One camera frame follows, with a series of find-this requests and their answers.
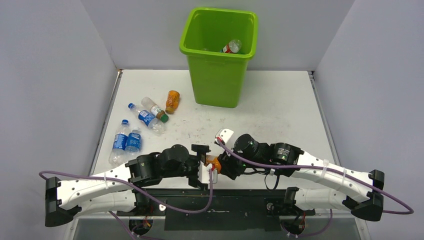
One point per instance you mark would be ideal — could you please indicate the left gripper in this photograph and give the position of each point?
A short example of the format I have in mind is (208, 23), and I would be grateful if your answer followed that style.
(200, 156)

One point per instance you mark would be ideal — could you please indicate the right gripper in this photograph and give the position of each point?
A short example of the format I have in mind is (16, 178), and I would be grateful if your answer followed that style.
(228, 166)

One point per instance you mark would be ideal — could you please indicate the small orange label bottle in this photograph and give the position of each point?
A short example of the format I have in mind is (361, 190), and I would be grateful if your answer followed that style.
(213, 160)

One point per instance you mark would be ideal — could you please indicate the red label bottle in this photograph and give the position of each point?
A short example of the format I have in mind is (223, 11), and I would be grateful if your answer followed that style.
(232, 47)

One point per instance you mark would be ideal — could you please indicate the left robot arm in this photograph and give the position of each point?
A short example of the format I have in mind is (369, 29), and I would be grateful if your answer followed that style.
(122, 188)

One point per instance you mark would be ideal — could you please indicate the green plastic bin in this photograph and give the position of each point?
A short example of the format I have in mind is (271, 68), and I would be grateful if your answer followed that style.
(217, 78)

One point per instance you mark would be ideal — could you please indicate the white cap blue label bottle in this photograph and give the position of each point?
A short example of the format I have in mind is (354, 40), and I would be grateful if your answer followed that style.
(133, 142)

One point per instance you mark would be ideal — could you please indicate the small orange juice bottle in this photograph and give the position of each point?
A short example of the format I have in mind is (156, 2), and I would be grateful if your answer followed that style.
(172, 102)

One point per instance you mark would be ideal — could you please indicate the blue label water bottle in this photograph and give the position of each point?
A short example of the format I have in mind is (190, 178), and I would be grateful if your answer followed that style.
(147, 118)

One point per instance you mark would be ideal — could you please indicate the coffee bottle green cap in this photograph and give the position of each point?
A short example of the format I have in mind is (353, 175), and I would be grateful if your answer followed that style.
(155, 109)

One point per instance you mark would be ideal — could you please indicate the blue cap water bottle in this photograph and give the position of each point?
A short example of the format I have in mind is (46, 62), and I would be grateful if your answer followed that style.
(117, 155)

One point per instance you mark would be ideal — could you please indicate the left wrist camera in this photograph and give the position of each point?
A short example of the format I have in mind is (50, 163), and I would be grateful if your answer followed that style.
(207, 173)

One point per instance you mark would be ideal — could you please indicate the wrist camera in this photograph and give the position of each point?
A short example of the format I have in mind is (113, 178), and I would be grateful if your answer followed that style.
(223, 136)
(207, 173)

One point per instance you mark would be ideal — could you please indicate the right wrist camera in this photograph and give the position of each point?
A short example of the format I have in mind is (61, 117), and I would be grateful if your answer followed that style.
(223, 136)

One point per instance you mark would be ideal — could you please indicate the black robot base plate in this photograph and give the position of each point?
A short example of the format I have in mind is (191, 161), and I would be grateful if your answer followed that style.
(230, 210)

